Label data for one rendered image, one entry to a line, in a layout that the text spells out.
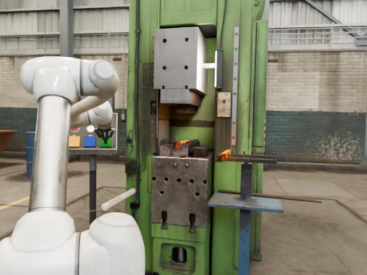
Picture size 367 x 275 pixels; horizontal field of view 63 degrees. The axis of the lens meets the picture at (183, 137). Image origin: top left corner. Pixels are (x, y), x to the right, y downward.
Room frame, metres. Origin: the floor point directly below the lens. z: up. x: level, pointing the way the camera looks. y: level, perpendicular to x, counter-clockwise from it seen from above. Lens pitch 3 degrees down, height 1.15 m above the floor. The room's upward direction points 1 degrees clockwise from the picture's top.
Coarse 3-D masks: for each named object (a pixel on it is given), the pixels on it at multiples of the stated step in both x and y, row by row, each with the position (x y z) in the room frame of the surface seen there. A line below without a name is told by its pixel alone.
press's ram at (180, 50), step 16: (160, 32) 2.04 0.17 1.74; (176, 32) 2.01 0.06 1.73; (192, 32) 1.98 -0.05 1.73; (160, 48) 2.04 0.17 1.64; (176, 48) 2.01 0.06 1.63; (192, 48) 1.98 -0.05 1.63; (160, 64) 2.04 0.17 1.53; (176, 64) 2.01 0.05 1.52; (192, 64) 1.98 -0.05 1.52; (208, 64) 2.15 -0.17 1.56; (160, 80) 2.04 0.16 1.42; (176, 80) 2.01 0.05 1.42; (192, 80) 1.98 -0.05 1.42
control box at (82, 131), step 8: (112, 120) 2.04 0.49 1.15; (80, 128) 1.97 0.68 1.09; (80, 136) 1.94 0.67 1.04; (96, 136) 1.96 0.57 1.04; (112, 136) 1.98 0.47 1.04; (80, 144) 1.92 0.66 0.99; (96, 144) 1.94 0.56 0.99; (112, 144) 1.96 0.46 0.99; (72, 152) 1.93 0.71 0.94; (80, 152) 1.94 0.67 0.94; (88, 152) 1.95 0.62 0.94; (96, 152) 1.96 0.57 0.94; (104, 152) 1.97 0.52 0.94; (112, 152) 1.98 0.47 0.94
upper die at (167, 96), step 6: (162, 90) 2.03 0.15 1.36; (168, 90) 2.02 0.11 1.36; (174, 90) 2.01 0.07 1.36; (180, 90) 2.00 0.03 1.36; (186, 90) 1.99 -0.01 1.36; (162, 96) 2.03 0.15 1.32; (168, 96) 2.02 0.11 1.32; (174, 96) 2.01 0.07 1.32; (180, 96) 2.00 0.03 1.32; (186, 96) 1.99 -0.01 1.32; (192, 96) 2.08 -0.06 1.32; (198, 96) 2.29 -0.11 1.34; (162, 102) 2.03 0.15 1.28; (168, 102) 2.02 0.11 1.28; (174, 102) 2.01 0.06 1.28; (180, 102) 2.00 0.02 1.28; (186, 102) 1.99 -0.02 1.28; (192, 102) 2.09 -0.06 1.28; (198, 102) 2.30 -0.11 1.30
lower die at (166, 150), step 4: (168, 144) 2.08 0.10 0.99; (172, 144) 2.08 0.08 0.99; (180, 144) 2.00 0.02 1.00; (184, 144) 2.08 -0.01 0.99; (188, 144) 2.09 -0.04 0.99; (160, 148) 2.03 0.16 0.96; (164, 148) 2.03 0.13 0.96; (168, 148) 2.02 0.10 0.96; (172, 148) 2.01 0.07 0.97; (176, 148) 2.01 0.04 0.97; (180, 148) 2.00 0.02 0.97; (184, 148) 1.99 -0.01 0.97; (188, 148) 2.00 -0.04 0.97; (160, 152) 2.03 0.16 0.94; (164, 152) 2.03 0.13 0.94; (168, 152) 2.02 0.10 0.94; (172, 152) 2.01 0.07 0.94; (176, 152) 2.01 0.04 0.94; (180, 152) 2.00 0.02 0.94; (184, 152) 1.99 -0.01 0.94; (188, 152) 2.00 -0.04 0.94; (176, 156) 2.01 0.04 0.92; (188, 156) 2.01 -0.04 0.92
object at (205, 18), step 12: (168, 0) 2.18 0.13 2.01; (180, 0) 2.16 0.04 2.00; (192, 0) 2.14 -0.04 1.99; (204, 0) 2.12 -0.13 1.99; (216, 0) 2.09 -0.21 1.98; (168, 12) 2.18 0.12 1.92; (180, 12) 2.16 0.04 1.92; (192, 12) 2.13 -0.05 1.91; (204, 12) 2.11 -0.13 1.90; (216, 12) 2.09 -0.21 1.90; (168, 24) 2.17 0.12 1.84; (180, 24) 2.15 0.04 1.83; (192, 24) 2.13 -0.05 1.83; (204, 24) 2.12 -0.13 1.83; (216, 24) 2.12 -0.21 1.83; (204, 36) 2.44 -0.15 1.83; (216, 36) 2.43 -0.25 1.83
